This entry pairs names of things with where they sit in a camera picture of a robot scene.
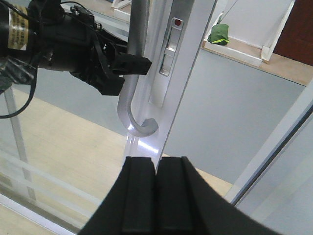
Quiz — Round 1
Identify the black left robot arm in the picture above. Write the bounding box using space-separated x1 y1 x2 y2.
0 0 151 96

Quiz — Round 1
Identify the silver door lock plate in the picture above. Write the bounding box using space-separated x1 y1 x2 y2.
159 18 183 76

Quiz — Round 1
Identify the silver curved door handle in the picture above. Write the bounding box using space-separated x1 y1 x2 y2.
117 0 158 138

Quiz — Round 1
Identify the brown wooden door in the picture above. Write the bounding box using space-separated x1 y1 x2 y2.
274 0 313 66

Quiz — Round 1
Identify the white fixed door frame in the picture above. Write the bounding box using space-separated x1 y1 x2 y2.
224 81 313 206

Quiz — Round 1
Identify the far wooden platform white trim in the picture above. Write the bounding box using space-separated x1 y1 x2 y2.
111 0 313 86

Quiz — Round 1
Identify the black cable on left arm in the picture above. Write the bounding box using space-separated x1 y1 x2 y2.
0 80 36 119

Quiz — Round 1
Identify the white framed sliding glass door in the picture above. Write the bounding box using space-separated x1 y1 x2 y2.
0 0 216 235

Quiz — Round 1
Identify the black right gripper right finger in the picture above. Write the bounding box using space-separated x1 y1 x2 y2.
156 157 276 235

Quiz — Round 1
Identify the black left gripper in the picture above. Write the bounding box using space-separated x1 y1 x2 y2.
28 0 152 96

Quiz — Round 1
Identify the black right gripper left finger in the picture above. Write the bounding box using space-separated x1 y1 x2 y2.
79 157 155 235

